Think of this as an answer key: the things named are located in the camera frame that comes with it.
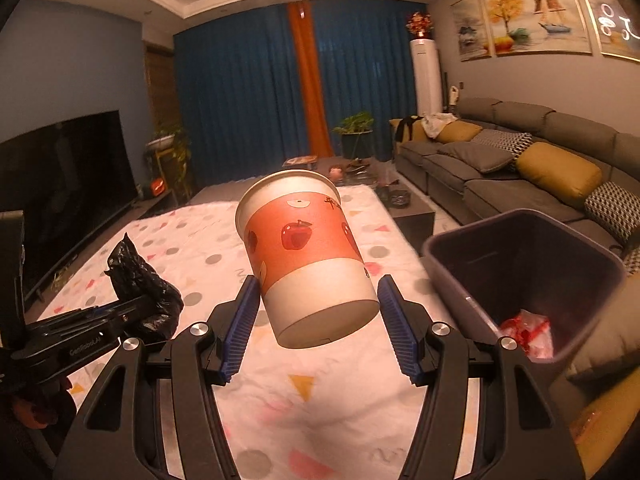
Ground patterned white tablecloth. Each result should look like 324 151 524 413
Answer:
43 202 424 479

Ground potted green plant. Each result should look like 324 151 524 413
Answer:
333 110 374 159

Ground black television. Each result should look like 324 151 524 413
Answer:
1 110 138 298

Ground plant on stand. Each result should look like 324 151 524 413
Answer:
144 124 196 205

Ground red plastic bag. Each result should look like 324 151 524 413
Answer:
499 309 554 359

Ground sailboat painting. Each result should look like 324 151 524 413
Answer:
483 0 592 56

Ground left small painting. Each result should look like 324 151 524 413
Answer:
450 0 491 62

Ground black plastic bag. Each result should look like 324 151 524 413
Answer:
105 234 184 344

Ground far patterned cushion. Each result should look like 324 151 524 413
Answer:
472 129 533 159

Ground grey beige cushion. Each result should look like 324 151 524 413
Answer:
566 273 640 382

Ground far mustard cushion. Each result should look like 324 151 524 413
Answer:
436 120 483 144

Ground white cloth on sofa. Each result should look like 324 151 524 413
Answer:
421 113 458 139

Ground black white patterned cushion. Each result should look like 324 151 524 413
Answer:
584 181 640 245

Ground red flower decoration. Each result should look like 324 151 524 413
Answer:
406 11 434 39

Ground right landscape painting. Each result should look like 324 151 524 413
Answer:
586 0 639 63

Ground blue curtains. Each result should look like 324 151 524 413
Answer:
175 0 426 185

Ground white standing air conditioner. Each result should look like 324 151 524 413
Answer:
410 39 442 116

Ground orange curtain strip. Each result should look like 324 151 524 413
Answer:
286 1 333 157

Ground mustard cushion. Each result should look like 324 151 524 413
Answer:
436 120 483 144
516 142 602 209

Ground grey sectional sofa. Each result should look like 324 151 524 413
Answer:
390 98 639 274

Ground apple print paper cup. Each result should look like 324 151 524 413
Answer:
235 169 378 349

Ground mustard sofa chaise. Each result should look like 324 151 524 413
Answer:
570 367 639 479

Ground dark plastic trash bin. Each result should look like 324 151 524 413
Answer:
423 209 626 382

